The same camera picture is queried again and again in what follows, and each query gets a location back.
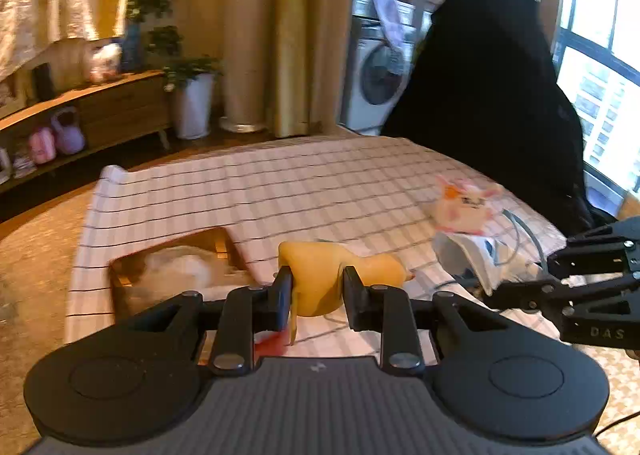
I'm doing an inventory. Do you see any golden wooden tray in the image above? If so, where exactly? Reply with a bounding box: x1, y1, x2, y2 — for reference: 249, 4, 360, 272
109, 226, 261, 323

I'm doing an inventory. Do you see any black covered chair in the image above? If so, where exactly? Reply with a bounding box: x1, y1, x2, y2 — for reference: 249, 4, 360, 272
382, 0, 618, 236

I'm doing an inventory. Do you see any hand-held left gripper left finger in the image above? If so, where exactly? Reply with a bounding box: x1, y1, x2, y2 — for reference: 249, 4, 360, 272
132, 265, 295, 376

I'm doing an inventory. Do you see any white towel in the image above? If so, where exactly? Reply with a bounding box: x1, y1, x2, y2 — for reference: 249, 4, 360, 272
372, 0, 407, 48

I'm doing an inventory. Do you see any beige patterned table cover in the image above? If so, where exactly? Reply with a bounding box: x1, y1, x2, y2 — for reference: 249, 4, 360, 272
0, 132, 640, 455

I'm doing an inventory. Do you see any yellow plush toy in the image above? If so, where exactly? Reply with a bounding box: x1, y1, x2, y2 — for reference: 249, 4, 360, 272
277, 240, 416, 347

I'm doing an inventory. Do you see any white blue printed cloth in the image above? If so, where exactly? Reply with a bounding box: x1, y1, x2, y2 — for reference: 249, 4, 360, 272
432, 209, 548, 297

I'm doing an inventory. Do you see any black speaker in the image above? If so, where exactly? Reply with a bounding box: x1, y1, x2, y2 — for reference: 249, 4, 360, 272
31, 62, 56, 103

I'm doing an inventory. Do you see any black cable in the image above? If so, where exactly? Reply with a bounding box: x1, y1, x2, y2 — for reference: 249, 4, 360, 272
594, 410, 640, 438

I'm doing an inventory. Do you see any white plush doll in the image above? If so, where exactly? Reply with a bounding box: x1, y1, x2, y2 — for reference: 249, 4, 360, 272
87, 42, 123, 83

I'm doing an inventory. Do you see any white pink bunny plush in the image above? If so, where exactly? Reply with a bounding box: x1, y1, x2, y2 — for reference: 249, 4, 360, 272
427, 175, 506, 236

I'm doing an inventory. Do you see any white planter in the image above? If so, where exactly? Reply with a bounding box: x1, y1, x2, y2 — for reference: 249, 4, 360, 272
172, 72, 216, 140

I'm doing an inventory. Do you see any wooden cabinet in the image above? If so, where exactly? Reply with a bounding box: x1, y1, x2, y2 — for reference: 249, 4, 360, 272
0, 70, 173, 193

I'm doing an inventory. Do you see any purple kettlebell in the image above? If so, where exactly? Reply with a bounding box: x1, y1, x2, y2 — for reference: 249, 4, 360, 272
50, 108, 86, 156

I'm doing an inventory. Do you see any white mesh cloth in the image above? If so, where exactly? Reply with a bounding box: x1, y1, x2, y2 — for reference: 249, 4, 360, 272
129, 245, 258, 297

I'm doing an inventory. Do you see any checked white tablecloth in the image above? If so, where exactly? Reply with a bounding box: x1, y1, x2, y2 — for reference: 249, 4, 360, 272
65, 135, 571, 367

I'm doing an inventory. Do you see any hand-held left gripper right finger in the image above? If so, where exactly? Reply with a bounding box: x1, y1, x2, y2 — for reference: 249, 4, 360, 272
342, 266, 506, 376

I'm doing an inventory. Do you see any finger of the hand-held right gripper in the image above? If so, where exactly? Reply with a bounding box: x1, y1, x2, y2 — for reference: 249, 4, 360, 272
546, 216, 640, 281
482, 272, 640, 321

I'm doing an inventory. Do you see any picture frame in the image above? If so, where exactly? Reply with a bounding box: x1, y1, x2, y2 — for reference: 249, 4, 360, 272
0, 80, 26, 121

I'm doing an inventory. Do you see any yellow curtain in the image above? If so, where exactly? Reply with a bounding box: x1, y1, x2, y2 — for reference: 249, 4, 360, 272
267, 0, 322, 138

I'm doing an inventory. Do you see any white washing machine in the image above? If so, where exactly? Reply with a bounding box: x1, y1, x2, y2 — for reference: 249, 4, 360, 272
345, 0, 420, 136

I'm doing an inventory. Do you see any red soft item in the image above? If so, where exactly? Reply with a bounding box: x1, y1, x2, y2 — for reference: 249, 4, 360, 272
254, 331, 292, 362

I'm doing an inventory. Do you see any white standing column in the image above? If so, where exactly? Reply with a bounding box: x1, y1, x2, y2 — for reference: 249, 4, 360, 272
220, 0, 281, 133

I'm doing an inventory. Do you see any blue picture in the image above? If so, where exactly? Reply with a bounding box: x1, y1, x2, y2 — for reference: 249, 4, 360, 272
120, 20, 147, 72

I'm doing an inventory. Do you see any black window frame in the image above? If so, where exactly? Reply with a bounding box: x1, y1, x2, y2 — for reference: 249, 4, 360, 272
550, 0, 640, 206

